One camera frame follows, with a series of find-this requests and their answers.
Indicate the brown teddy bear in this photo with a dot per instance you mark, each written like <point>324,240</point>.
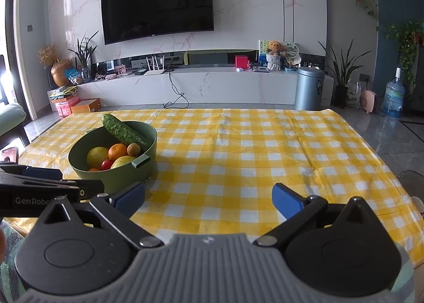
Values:
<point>275,46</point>

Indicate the transparent grey chair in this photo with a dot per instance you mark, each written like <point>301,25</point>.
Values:
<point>410,178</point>

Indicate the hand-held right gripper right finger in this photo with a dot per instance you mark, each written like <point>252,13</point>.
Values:
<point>286,200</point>

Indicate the pink patterned box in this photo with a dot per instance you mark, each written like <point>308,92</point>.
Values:
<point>121,69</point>

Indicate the black wall socket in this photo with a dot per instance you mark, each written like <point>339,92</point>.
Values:
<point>365,77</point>

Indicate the black wall television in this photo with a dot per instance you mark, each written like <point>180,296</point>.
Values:
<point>155,4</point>

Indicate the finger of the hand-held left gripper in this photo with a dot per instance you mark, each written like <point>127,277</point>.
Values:
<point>49,184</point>
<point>43,173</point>

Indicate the teal striped towel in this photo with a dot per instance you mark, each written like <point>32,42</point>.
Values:
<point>13,276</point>

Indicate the red cherry tomato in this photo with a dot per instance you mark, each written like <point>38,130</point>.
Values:
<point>106,164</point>

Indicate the green cucumber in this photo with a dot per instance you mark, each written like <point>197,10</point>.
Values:
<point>122,130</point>

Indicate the stack of pink boxes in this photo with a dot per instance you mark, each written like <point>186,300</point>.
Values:
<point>64,107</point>

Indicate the blue water bottle with pump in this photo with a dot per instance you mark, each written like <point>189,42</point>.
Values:
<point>394,97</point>

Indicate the brown longan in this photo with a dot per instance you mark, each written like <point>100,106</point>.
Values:
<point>133,150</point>

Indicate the round paper fan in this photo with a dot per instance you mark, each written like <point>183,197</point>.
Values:
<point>293,49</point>

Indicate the orange cardboard box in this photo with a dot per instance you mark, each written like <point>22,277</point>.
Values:
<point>86,106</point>

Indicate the red box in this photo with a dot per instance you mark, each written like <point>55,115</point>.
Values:
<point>241,61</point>

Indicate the tall potted plant black pot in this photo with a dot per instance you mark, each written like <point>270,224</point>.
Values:
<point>341,96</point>

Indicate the yellow green pear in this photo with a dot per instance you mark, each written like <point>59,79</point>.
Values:
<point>97,157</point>

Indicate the green pothos plant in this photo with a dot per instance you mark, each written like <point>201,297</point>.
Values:
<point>407,38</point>

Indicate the pale green cushioned seat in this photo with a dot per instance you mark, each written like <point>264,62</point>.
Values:
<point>10,117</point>

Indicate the yellow checked tablecloth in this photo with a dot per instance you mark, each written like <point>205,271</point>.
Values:
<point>265,157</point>

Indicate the dark smartphone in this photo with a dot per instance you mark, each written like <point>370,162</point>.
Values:
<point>10,155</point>

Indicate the blue picture card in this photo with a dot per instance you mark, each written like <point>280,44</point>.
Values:
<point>262,46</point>

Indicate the leafy plant in glass vase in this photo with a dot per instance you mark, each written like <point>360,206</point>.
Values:
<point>86,74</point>

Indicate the green colander bowl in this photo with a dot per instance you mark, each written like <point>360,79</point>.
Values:
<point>116,178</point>

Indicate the blue snack bag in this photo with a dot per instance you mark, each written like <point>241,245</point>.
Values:
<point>73,75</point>

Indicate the white marble television cabinet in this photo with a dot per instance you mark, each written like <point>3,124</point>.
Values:
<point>232,86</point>

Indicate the gold round vase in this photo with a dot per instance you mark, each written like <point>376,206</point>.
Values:
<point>61,72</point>

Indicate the pile of books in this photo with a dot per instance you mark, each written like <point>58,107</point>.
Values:
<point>61,91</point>

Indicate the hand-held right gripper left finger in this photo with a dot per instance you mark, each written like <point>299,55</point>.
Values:
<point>127,195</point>

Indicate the pink fan heater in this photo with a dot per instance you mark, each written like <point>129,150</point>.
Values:
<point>368,101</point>

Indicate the dried yellow flowers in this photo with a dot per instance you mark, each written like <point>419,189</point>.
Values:
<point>48,54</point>

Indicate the white router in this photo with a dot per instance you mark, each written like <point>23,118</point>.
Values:
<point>154,72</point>

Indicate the grey metal trash can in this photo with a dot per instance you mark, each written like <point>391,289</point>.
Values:
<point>308,91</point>

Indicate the white plastic bag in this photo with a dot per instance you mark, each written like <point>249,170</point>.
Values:
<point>353,96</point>

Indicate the red yellow apple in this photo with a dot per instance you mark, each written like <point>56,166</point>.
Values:
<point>122,161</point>

